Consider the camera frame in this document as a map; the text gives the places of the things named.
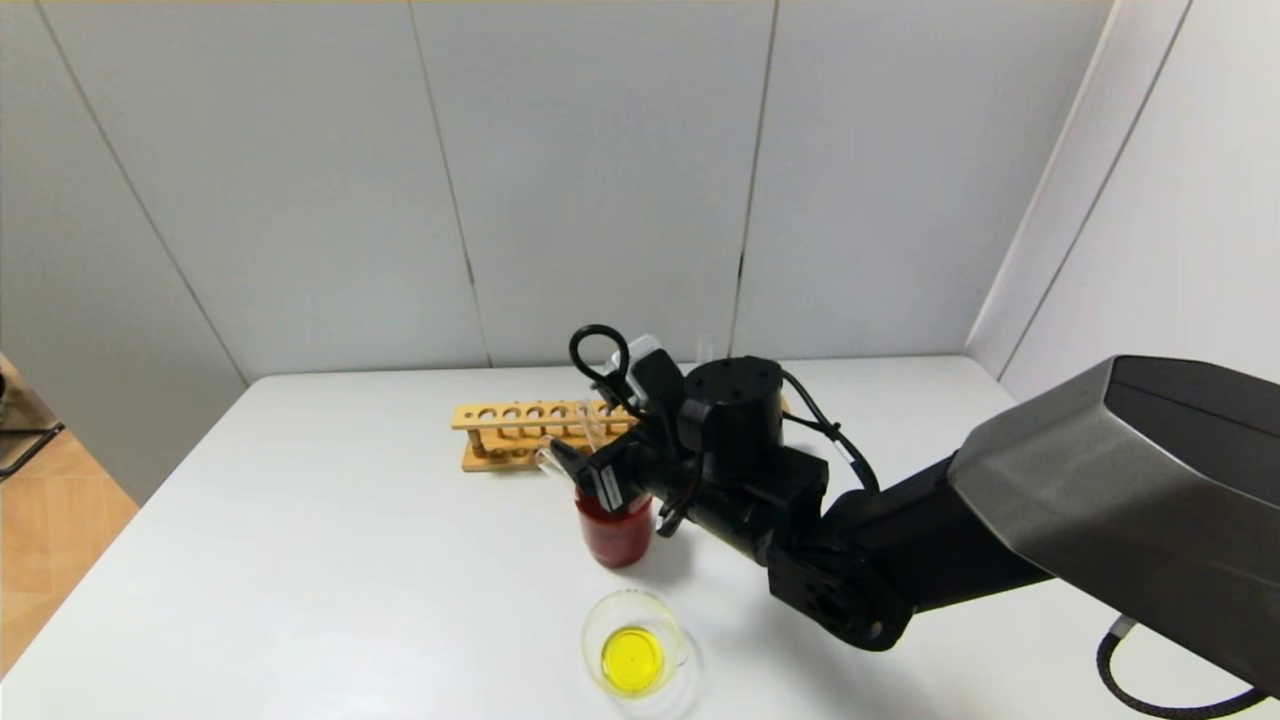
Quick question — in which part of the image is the black metal stand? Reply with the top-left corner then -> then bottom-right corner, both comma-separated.
0,365 -> 67,479

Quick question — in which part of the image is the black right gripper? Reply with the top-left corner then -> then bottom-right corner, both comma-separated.
549,434 -> 697,514

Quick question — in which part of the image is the clear glass beaker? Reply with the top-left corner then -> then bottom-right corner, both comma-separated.
581,589 -> 701,719

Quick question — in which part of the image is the red plastic cup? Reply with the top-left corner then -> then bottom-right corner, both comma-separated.
575,488 -> 656,570

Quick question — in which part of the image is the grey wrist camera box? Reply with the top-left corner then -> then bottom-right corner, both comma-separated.
618,335 -> 689,416

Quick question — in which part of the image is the wooden test tube rack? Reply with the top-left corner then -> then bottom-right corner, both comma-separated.
451,394 -> 791,473

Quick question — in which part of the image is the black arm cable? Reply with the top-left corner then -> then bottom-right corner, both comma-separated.
780,370 -> 881,496

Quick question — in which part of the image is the black corrugated hose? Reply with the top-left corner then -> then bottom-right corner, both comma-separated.
1097,615 -> 1269,720

